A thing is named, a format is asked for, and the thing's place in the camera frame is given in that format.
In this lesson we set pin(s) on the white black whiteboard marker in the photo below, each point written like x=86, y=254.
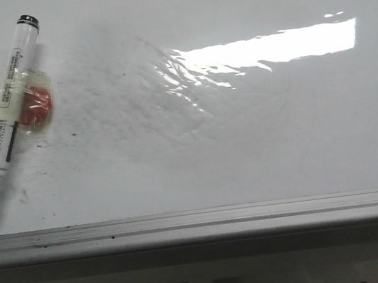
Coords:
x=20, y=61

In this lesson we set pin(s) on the red round magnet with tape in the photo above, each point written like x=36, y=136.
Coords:
x=35, y=91

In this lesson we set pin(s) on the grey cabinet below whiteboard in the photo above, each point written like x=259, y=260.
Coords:
x=340, y=255

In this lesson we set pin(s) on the white whiteboard with aluminium frame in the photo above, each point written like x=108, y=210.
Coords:
x=178, y=121

